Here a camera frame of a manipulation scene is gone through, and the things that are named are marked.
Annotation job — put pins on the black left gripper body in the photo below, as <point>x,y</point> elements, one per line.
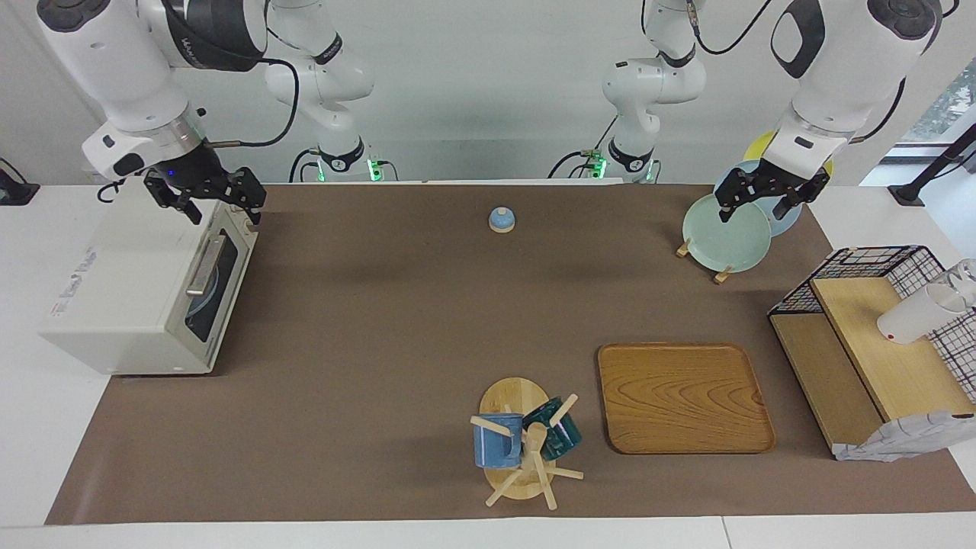
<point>778,181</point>

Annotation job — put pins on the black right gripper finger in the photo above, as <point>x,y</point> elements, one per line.
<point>177,200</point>
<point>255,197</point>

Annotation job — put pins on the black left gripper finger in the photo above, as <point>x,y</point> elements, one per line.
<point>727,208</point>
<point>786,208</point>

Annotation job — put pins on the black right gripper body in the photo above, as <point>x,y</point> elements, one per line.
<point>197,174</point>

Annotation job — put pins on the light blue oven plate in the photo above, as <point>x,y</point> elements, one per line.
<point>204,301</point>

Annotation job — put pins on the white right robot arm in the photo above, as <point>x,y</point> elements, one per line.
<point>114,61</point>

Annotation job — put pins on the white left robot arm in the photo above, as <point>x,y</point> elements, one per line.
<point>846,53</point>

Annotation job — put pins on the white toaster oven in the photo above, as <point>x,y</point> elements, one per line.
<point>122,290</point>

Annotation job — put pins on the light blue racked plate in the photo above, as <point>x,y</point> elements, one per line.
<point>785,221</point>

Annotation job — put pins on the pale green plate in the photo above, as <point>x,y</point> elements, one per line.
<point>724,240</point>

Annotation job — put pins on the yellow plate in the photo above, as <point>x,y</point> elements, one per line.
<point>759,145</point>

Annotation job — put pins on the wooden plate rack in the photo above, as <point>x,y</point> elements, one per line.
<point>721,276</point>

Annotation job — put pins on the black stand pole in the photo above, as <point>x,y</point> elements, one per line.
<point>934,164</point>

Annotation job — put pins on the black clamp device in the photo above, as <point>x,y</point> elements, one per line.
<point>15,192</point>

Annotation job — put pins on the white cup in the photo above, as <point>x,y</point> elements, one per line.
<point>915,316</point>

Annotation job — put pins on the clear glass cup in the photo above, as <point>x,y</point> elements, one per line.
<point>967,276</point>

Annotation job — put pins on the brown table mat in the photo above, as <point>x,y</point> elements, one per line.
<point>381,343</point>

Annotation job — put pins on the wooden serving tray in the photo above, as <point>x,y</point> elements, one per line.
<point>682,400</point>

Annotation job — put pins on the grey patterned cloth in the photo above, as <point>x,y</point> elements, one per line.
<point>900,442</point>

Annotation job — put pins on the dark green mug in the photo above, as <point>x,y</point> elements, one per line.
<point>563,438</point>

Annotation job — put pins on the wooden mug tree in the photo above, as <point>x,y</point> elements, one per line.
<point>512,393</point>

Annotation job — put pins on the blue mug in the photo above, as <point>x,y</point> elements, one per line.
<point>496,448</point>

